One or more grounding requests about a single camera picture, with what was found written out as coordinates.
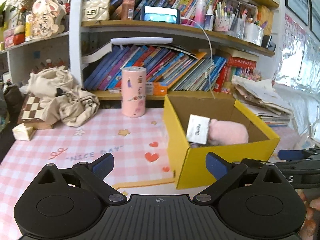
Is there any right hand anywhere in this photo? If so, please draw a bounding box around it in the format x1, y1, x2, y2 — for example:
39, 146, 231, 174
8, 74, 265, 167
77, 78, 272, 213
297, 189, 320, 239

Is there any white pen holder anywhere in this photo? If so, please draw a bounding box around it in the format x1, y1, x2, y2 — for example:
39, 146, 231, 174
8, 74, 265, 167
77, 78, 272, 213
243, 22, 264, 46

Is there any row of colourful books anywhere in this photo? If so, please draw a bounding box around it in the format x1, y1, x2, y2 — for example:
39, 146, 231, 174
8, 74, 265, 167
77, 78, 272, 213
84, 44, 261, 92

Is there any tablet on shelf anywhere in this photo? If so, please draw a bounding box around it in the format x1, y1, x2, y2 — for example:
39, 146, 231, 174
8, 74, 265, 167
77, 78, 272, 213
140, 6, 181, 24

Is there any white quilted handbag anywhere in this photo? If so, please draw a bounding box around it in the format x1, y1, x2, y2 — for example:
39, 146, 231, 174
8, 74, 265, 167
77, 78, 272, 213
82, 0, 110, 22

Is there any yellow cardboard box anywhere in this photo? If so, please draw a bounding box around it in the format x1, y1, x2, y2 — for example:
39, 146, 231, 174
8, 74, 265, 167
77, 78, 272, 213
163, 95, 280, 190

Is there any small orange white box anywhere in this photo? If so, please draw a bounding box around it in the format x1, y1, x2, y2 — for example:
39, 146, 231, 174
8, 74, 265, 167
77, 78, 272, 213
145, 82, 168, 96

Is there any pink plush pig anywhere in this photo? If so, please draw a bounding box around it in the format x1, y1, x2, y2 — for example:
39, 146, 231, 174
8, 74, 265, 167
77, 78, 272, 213
208, 119, 249, 146

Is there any checkered chess board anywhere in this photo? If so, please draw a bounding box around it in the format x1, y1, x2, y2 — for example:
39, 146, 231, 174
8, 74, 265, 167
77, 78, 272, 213
17, 93, 53, 129

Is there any brown pump bottle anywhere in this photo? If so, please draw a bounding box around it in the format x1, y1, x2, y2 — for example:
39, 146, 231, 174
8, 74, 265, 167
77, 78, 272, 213
120, 0, 135, 21

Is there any pink checkered table mat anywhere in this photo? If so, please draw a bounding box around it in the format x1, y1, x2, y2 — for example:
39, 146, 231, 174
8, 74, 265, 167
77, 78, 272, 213
1, 108, 200, 239

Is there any wooden bookshelf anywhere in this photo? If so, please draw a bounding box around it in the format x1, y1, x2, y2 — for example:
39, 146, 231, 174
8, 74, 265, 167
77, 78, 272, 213
1, 0, 275, 85

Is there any white charging cable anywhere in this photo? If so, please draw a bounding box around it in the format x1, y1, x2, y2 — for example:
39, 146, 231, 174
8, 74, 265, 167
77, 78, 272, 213
182, 17, 217, 99

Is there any white orange usmile box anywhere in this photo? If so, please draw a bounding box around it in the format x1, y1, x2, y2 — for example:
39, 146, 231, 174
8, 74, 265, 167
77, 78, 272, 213
186, 114, 210, 145

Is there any white flat lamp bar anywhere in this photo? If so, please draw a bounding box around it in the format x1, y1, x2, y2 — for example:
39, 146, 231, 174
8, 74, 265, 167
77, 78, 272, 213
110, 37, 173, 46

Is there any pink cylinder canister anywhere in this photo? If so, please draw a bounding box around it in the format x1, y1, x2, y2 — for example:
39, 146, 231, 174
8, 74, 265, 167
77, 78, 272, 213
121, 67, 146, 118

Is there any stack of papers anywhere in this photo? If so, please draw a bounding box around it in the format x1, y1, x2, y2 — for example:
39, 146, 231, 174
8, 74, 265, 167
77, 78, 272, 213
232, 75, 293, 126

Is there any beige crumpled cloth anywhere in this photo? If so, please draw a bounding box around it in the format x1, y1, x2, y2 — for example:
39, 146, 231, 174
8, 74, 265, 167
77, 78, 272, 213
27, 68, 100, 127

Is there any rabbit figure decoration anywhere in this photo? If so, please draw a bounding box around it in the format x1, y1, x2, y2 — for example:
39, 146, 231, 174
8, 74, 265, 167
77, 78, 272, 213
31, 0, 66, 40

